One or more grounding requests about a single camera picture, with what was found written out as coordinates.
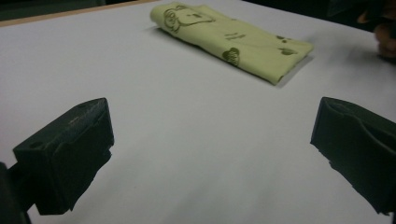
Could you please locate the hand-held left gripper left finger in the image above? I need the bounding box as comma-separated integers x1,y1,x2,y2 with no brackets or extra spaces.
12,97,115,217

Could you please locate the light green printed cloth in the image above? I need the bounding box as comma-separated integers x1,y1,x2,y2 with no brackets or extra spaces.
149,1,315,86

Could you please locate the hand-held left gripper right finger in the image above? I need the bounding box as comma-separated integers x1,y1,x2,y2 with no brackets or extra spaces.
309,96,396,216

